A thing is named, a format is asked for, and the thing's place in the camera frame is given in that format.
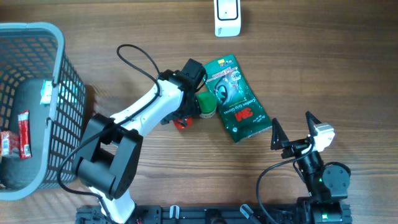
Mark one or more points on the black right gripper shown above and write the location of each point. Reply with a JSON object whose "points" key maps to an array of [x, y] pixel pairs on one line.
{"points": [[293, 147]]}

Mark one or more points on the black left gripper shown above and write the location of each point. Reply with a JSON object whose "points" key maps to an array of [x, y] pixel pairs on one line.
{"points": [[193, 109]]}

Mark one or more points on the green lid jar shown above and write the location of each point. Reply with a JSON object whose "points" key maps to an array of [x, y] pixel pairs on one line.
{"points": [[207, 103]]}

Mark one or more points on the red sauce bottle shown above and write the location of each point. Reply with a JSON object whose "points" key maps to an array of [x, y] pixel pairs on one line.
{"points": [[183, 123]]}

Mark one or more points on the green 3M gloves package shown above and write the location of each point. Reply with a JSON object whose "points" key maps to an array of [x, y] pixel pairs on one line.
{"points": [[241, 112]]}

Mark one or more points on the red stick sachet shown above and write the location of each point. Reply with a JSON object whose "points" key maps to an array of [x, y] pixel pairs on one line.
{"points": [[24, 135]]}

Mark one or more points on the red small carton box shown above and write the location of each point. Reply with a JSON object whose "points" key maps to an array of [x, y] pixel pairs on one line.
{"points": [[10, 144]]}

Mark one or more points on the teal wet wipes pack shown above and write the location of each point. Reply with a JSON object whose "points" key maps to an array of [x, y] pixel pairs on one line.
{"points": [[46, 92]]}

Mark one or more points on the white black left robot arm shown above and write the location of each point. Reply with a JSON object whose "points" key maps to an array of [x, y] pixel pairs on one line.
{"points": [[109, 152]]}

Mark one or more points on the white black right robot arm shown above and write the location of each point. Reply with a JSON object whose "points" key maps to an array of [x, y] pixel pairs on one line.
{"points": [[327, 183]]}

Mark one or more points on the white barcode scanner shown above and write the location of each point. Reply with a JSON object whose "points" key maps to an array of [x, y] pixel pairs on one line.
{"points": [[227, 14]]}

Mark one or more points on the grey plastic basket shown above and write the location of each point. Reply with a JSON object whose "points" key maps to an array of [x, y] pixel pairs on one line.
{"points": [[31, 53]]}

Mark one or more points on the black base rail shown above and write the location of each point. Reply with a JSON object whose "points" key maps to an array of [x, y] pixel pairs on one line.
{"points": [[283, 213]]}

